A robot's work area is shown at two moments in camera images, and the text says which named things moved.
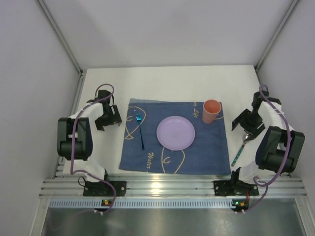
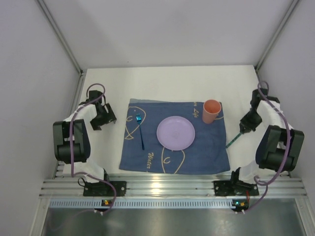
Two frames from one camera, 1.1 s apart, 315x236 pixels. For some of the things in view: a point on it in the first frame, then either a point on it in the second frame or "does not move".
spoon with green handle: (246, 138) -> (232, 141)
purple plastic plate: (175, 132) does not move
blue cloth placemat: (208, 152) does not move
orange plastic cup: (211, 107) does not move
